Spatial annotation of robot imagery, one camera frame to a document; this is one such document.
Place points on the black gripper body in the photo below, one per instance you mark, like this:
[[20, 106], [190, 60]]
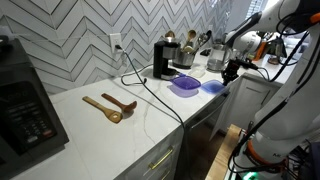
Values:
[[231, 68]]

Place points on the blue rectangular plastic lid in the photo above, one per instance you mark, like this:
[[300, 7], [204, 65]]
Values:
[[213, 86]]

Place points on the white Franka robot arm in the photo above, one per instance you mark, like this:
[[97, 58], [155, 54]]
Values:
[[293, 110]]

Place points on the clear square lunch box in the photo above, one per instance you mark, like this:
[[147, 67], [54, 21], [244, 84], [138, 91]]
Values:
[[183, 93]]

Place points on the small black object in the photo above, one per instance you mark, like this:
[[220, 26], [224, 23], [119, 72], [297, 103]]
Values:
[[205, 52]]

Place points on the metal ladle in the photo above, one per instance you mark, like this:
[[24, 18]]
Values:
[[204, 38]]

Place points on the steel utensil holder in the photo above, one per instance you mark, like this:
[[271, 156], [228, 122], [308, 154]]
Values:
[[183, 60]]

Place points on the light wooden spoon in holder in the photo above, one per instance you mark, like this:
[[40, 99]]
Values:
[[191, 35]]

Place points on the black steel coffee maker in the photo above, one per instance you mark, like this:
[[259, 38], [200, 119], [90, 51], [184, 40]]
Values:
[[163, 60]]

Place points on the brown wooden spatula in holder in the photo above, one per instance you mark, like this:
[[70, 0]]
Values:
[[170, 34]]

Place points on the wooden base plank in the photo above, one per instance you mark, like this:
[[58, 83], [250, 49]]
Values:
[[221, 153]]

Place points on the dark wooden spoon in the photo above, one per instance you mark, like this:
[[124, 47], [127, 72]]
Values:
[[128, 106]]

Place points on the light wooden slotted spatula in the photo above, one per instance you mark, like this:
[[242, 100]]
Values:
[[111, 115]]

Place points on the black microwave oven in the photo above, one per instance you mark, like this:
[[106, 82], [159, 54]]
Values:
[[26, 110]]

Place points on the white wall outlet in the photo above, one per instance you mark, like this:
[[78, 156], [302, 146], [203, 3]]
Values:
[[116, 41]]

